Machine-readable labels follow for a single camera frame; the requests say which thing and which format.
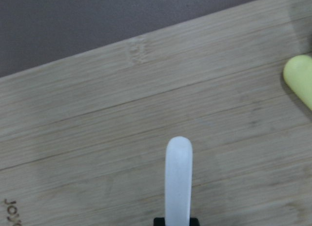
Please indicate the white ceramic spoon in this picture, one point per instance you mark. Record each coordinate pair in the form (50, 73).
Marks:
(178, 179)

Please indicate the yellow plastic toy knife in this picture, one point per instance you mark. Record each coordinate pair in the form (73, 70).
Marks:
(297, 74)

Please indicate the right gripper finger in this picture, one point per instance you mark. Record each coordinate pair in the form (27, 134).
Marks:
(161, 221)

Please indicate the bamboo cutting board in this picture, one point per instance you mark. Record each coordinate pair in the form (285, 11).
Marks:
(83, 139)

